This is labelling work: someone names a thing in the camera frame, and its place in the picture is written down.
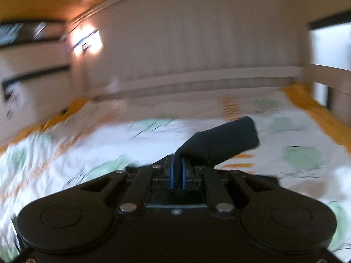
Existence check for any white printed duvet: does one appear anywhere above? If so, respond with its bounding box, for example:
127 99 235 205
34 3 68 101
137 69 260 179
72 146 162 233
0 86 351 263

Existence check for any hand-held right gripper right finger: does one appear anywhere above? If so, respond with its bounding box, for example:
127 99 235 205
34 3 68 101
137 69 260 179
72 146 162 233
179 157 279 214

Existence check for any dark navy garment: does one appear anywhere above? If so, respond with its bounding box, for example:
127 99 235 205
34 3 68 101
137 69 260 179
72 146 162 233
175 116 260 169

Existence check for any blue star lamp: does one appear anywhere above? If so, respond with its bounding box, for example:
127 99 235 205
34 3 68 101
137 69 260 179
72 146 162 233
72 25 104 57

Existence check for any orange bed sheet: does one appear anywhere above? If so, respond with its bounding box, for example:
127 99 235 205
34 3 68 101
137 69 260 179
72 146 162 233
0 84 351 154

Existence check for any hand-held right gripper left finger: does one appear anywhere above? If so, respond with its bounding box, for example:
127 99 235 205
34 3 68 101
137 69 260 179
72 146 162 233
79 155 176 214

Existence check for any white cabinet with black trim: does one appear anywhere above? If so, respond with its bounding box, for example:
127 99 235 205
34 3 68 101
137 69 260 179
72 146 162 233
0 19 72 126

